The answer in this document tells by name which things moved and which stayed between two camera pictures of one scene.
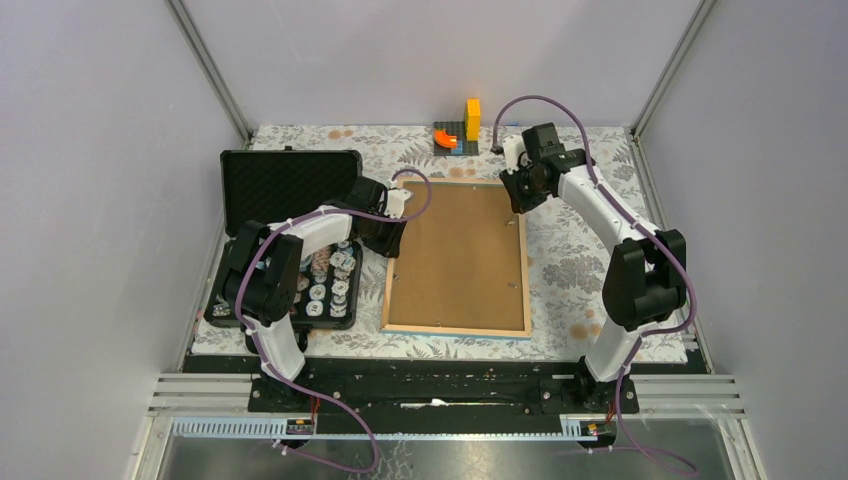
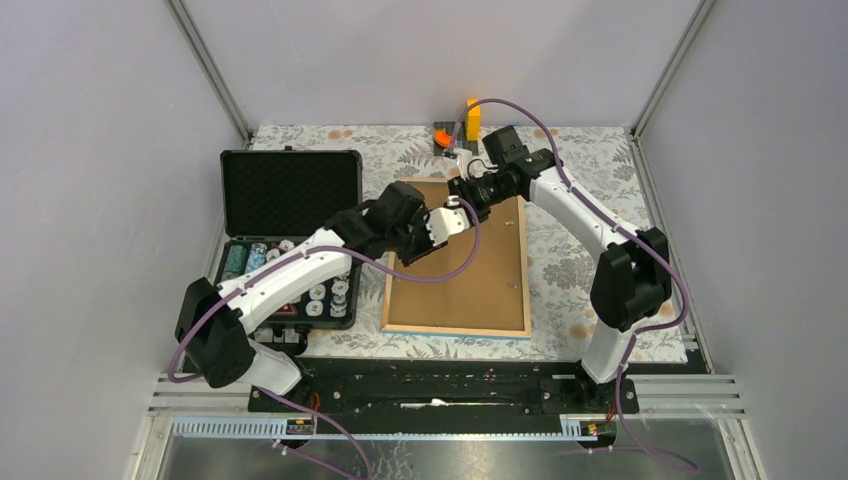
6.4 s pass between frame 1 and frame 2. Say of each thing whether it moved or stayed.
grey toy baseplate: stayed
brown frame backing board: stayed
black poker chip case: stayed
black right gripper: moved
